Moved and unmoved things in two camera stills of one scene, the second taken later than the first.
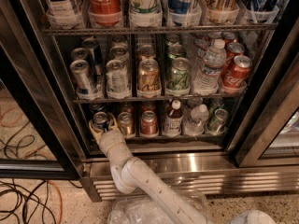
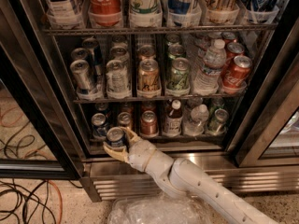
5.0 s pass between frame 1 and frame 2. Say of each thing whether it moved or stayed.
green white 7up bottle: stayed
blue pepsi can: moved
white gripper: moved
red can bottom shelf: stayed
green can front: stayed
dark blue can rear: stayed
